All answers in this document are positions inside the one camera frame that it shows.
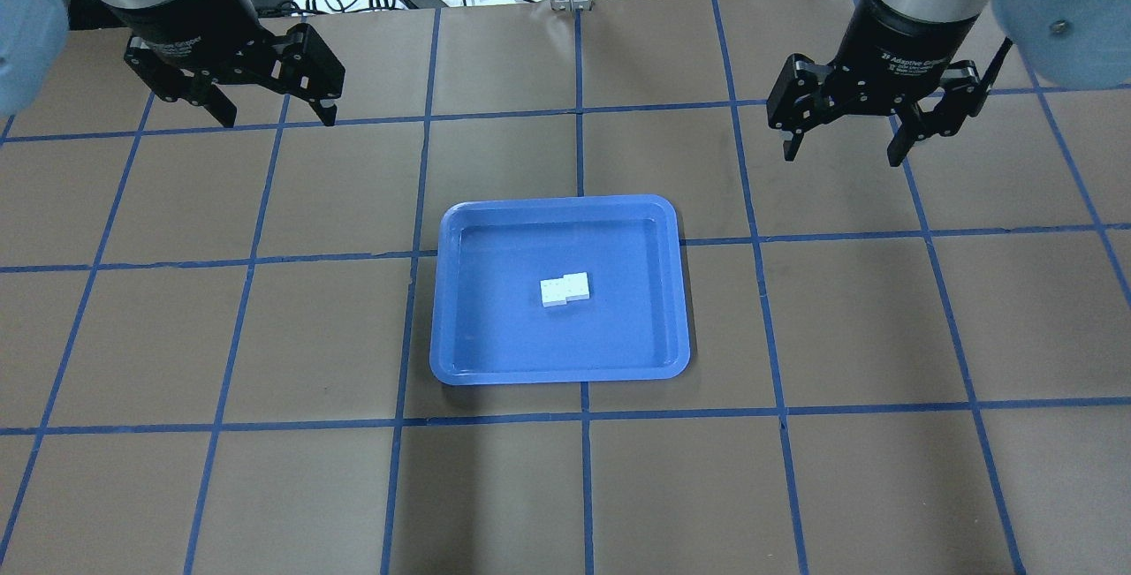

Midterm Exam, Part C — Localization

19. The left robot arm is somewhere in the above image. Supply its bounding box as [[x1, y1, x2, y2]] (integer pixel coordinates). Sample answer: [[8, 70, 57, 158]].
[[1, 0, 345, 128]]

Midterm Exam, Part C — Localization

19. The white block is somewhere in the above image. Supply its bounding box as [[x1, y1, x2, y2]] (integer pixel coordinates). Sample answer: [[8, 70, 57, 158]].
[[539, 277, 571, 306], [561, 272, 592, 304]]

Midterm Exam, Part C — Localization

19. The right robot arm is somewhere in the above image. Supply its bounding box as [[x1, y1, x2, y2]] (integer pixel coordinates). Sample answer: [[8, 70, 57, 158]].
[[766, 0, 1130, 168]]

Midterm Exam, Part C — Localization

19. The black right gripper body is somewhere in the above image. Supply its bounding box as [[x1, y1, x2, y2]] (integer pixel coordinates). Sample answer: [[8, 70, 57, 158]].
[[824, 0, 976, 121]]

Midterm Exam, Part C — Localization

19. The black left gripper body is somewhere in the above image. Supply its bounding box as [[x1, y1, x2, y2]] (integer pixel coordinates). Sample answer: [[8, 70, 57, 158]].
[[116, 0, 294, 96]]

